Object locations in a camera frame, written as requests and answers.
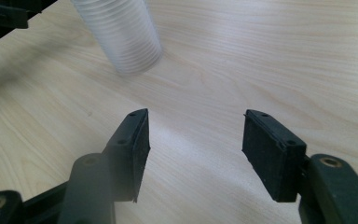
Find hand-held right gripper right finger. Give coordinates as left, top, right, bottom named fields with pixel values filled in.
left=241, top=108, right=308, bottom=203

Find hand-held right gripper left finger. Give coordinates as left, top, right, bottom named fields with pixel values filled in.
left=102, top=107, right=152, bottom=203

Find stack of clear plastic cups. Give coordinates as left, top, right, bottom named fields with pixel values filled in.
left=69, top=0, right=164, bottom=75

